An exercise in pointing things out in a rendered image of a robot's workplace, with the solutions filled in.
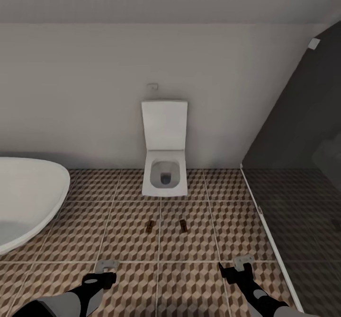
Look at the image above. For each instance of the bathtub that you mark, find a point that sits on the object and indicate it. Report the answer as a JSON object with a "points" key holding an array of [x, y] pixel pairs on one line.
{"points": [[31, 193]]}

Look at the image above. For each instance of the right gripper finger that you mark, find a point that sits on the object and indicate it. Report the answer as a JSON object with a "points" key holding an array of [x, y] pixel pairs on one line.
{"points": [[222, 270]]}

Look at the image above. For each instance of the mousetrap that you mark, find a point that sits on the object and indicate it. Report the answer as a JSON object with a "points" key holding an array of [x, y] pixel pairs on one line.
{"points": [[183, 226], [150, 226]]}

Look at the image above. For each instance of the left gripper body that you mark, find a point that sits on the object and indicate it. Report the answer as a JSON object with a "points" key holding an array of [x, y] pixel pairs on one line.
{"points": [[105, 277]]}

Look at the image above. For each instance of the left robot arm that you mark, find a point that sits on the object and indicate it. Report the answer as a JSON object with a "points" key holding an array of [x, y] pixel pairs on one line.
{"points": [[78, 302]]}

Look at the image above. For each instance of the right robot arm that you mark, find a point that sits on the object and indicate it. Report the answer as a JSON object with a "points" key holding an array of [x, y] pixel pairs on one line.
{"points": [[259, 303]]}

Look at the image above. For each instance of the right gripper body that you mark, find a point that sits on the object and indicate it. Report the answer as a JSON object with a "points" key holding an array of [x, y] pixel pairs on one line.
{"points": [[233, 276]]}

